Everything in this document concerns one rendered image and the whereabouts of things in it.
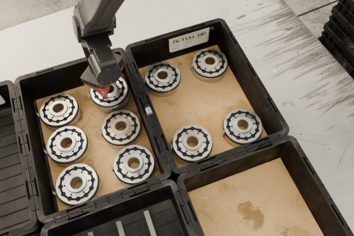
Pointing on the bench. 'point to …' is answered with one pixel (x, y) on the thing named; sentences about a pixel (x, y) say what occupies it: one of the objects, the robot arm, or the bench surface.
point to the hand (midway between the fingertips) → (108, 87)
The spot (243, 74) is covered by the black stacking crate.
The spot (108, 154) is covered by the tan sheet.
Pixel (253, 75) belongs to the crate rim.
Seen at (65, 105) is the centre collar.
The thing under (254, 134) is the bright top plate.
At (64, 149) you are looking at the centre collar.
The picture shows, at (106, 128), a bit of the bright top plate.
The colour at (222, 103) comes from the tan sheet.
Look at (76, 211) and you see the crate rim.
